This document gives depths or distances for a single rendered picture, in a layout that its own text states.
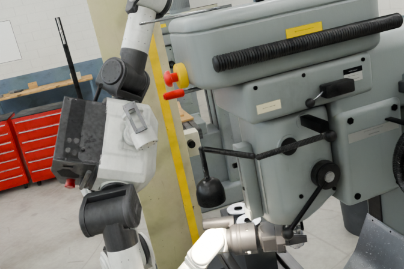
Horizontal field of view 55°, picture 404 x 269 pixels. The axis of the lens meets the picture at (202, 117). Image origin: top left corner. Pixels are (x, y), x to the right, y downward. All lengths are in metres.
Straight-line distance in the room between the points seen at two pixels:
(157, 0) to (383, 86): 0.72
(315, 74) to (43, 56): 9.23
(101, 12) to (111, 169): 1.62
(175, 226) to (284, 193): 2.09
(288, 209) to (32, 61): 9.23
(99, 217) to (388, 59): 0.85
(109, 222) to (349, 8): 0.80
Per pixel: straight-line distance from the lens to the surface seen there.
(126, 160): 1.15
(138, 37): 1.29
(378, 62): 1.05
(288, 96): 0.90
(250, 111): 0.87
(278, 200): 1.02
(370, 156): 1.08
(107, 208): 1.11
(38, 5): 9.94
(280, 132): 0.94
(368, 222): 1.54
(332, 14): 0.93
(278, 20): 0.86
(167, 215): 2.98
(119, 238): 1.12
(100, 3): 2.62
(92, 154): 1.14
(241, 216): 1.51
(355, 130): 1.03
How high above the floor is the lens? 1.91
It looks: 16 degrees down
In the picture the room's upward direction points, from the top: 11 degrees counter-clockwise
